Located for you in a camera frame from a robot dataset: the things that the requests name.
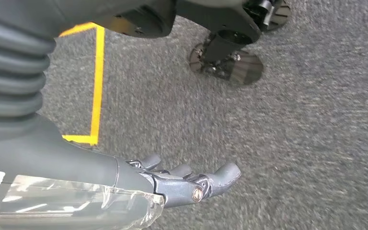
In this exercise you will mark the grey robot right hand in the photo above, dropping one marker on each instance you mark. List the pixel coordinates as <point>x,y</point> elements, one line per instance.
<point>60,165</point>

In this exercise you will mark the yellow floor tape square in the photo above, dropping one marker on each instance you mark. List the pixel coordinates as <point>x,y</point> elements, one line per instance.
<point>97,85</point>

